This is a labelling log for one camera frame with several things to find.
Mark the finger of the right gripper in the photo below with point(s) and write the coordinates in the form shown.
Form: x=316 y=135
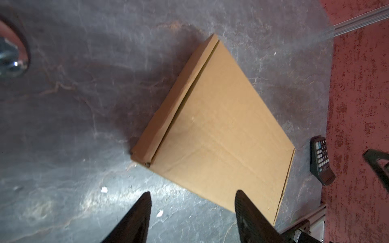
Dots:
x=373 y=157

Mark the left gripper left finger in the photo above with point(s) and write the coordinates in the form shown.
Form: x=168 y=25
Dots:
x=134 y=226

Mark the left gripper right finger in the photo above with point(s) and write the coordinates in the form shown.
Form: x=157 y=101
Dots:
x=253 y=227

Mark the brown cardboard box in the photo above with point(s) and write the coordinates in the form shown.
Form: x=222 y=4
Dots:
x=213 y=135

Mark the black calculator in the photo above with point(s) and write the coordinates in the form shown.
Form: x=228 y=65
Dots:
x=319 y=164

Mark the small metal spoon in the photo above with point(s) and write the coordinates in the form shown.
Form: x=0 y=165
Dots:
x=15 y=51

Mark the aluminium frame rail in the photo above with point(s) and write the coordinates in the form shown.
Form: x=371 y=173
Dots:
x=308 y=220

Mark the right aluminium corner post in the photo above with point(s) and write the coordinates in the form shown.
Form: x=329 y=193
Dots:
x=359 y=21

